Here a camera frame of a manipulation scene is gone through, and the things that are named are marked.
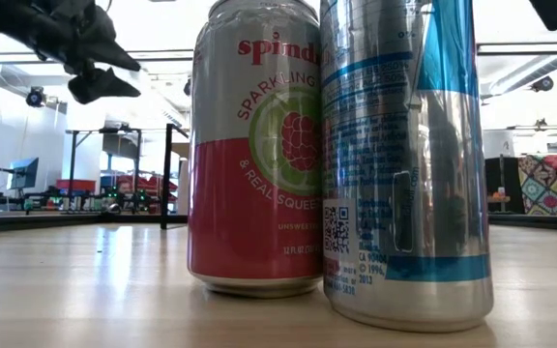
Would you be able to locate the grey hanging box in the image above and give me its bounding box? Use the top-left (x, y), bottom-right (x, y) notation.
top-left (102, 132), bottom-right (139, 160)

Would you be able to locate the black partition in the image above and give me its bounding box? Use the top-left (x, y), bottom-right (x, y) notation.
top-left (484, 155), bottom-right (521, 216)

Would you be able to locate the silver blue Red Bull can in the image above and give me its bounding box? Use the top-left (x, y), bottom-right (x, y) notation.
top-left (319, 0), bottom-right (495, 334)

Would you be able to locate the small orange object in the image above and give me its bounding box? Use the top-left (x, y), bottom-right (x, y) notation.
top-left (488, 186), bottom-right (512, 214)

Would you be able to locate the white panel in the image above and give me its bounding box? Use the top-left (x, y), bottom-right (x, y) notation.
top-left (176, 157), bottom-right (191, 216)

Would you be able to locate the black aluminium table frame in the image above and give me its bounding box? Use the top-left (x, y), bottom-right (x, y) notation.
top-left (0, 211), bottom-right (557, 236)

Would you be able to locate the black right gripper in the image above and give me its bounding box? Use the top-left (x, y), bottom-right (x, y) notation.
top-left (529, 0), bottom-right (557, 33)

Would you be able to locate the red grey Spindrift can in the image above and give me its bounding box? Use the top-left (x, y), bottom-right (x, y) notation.
top-left (186, 0), bottom-right (324, 299)

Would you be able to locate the dark computer monitor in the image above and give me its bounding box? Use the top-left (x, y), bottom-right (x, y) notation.
top-left (9, 156), bottom-right (41, 190)

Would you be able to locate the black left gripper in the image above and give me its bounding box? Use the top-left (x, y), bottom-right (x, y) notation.
top-left (0, 0), bottom-right (142, 105)

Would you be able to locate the background robot with green lights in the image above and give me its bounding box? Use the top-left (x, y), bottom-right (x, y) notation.
top-left (99, 186), bottom-right (160, 215)

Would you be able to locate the wooden shelf black metal frame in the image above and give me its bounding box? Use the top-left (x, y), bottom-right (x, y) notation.
top-left (161, 123), bottom-right (191, 231)

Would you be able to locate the grey ceiling duct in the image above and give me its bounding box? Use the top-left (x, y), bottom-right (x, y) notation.
top-left (505, 51), bottom-right (557, 93)

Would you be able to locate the colourful patchwork quilt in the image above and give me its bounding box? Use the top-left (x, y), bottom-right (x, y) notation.
top-left (517, 152), bottom-right (557, 218)

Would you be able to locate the black background frame table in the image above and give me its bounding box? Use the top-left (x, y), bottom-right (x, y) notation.
top-left (64, 126), bottom-right (143, 214)

